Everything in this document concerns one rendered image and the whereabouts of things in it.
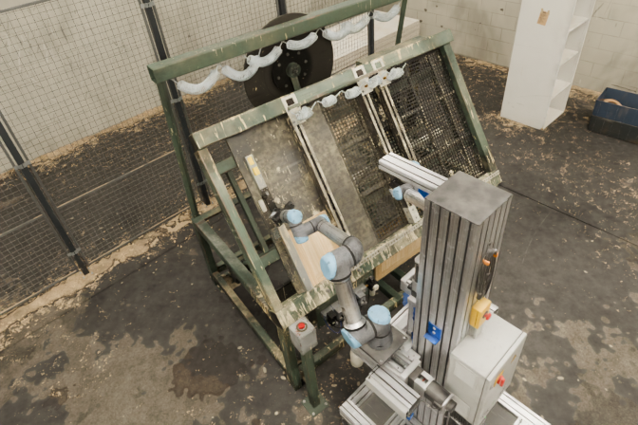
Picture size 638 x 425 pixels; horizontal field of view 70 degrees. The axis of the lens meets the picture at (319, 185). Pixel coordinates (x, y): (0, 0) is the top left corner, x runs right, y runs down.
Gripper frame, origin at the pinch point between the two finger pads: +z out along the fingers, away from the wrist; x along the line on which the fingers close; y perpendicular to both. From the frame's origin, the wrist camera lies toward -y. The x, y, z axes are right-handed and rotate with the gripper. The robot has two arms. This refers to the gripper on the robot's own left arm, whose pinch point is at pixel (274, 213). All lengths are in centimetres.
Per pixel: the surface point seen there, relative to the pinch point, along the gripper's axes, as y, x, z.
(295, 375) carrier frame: 60, 103, 44
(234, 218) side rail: 17.7, -14.6, 7.1
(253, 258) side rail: 27.5, 10.4, 7.1
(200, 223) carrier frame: 18, -8, 116
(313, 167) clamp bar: -41.7, 0.4, 4.8
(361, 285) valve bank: -11, 84, 10
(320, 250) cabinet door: -7.2, 43.6, 10.5
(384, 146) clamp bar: -93, 29, 5
